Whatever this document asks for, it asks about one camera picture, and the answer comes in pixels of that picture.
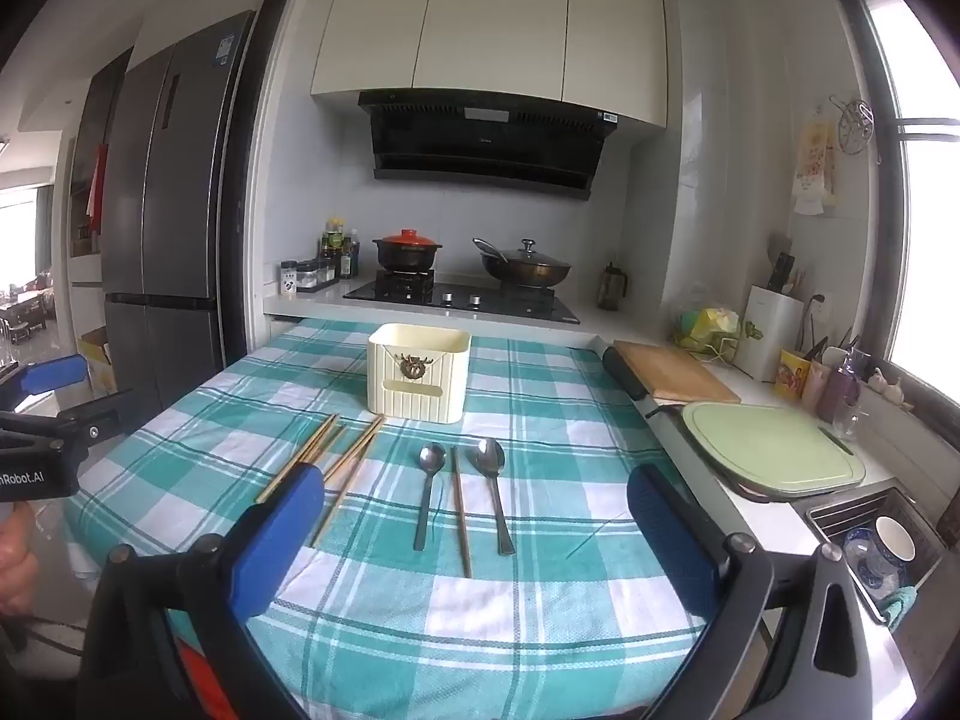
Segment dark french press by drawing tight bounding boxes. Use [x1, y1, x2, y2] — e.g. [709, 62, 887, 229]
[598, 262, 629, 311]

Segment cardboard box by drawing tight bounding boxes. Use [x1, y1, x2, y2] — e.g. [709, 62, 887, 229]
[77, 326, 113, 395]

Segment yellow seasoning packet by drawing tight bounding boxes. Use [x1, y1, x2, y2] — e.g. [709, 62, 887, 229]
[776, 349, 811, 400]

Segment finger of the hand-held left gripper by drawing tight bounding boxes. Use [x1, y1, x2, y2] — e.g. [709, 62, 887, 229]
[54, 388, 137, 458]
[19, 355, 89, 396]

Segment small beige figurines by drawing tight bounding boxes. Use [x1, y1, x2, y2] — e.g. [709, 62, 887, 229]
[868, 367, 912, 411]

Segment wooden cutting board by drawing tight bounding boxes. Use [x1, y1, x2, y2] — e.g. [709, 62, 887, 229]
[611, 340, 742, 406]

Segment wooden dining furniture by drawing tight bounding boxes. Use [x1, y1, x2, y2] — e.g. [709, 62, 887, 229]
[0, 270, 57, 346]

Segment spice jar rack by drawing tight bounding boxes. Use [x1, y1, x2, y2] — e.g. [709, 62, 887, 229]
[280, 259, 337, 295]

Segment dark griddle pan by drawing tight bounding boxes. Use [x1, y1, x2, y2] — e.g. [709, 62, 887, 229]
[643, 403, 867, 503]

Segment grey refrigerator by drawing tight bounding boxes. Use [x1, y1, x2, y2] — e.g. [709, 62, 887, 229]
[101, 11, 256, 421]

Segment red hanging cloth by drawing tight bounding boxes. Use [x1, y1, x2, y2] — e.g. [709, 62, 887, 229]
[86, 144, 108, 233]

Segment yellow green plastic bag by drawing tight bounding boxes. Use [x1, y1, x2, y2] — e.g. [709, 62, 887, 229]
[671, 304, 743, 353]

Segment black gas stove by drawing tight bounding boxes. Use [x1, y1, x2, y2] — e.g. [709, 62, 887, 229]
[343, 270, 582, 325]

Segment white knife holder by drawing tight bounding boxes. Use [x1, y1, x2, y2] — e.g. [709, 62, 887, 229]
[744, 285, 805, 383]

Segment white wall cabinet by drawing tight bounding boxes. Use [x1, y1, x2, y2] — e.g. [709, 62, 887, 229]
[310, 0, 670, 128]

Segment bamboo chopstick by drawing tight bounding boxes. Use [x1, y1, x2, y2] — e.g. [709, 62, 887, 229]
[321, 415, 385, 487]
[255, 413, 338, 503]
[296, 424, 347, 470]
[310, 420, 386, 548]
[449, 446, 473, 579]

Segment window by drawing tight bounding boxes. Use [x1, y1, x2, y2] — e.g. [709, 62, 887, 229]
[855, 0, 960, 391]

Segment white cup blue rim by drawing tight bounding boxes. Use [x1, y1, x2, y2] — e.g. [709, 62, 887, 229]
[874, 514, 917, 565]

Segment teal dish cloth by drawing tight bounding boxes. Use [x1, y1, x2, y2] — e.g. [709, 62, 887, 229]
[881, 583, 918, 631]

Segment black clay pot orange lid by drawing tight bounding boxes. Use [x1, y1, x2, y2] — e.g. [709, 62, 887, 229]
[373, 229, 443, 272]

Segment gold wire rack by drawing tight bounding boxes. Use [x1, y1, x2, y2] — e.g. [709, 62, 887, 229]
[697, 336, 742, 370]

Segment dishes in sink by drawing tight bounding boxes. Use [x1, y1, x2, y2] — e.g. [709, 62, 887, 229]
[844, 529, 901, 601]

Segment hanging patterned hand towel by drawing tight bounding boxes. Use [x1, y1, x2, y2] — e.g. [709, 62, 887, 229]
[791, 116, 839, 217]

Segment black wok with glass lid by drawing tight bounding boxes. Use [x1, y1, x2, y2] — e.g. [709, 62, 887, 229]
[472, 238, 573, 290]

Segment green cutting board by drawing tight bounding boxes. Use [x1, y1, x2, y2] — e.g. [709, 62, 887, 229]
[681, 401, 866, 502]

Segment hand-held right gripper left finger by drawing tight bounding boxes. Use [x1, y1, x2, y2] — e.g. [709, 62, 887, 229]
[79, 463, 325, 720]

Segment hanging metal steamer rack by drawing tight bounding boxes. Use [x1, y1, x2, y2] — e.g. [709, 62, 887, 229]
[829, 96, 882, 162]

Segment steel sink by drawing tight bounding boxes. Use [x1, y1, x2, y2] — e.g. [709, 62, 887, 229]
[806, 486, 950, 627]

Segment cream utensil holder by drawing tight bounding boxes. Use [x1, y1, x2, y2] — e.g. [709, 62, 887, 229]
[366, 322, 472, 421]

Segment black range hood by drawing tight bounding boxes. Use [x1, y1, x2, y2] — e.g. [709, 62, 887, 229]
[358, 90, 623, 202]

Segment large steel spoon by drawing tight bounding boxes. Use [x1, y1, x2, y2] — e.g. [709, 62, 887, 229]
[471, 436, 518, 558]

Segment teal checkered tablecloth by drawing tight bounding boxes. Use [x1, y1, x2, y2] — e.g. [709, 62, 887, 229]
[64, 319, 773, 720]

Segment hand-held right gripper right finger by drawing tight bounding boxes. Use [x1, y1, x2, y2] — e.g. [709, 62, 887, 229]
[627, 463, 912, 720]

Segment dark wooden shelf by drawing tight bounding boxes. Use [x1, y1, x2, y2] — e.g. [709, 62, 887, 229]
[69, 49, 134, 260]

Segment black oblong pad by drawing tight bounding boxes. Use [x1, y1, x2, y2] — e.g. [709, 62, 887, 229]
[600, 349, 650, 400]

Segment small steel spoon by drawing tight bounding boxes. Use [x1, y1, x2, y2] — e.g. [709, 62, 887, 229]
[412, 444, 449, 553]

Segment person's left hand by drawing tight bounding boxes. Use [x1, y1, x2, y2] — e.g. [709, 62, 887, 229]
[0, 506, 38, 616]

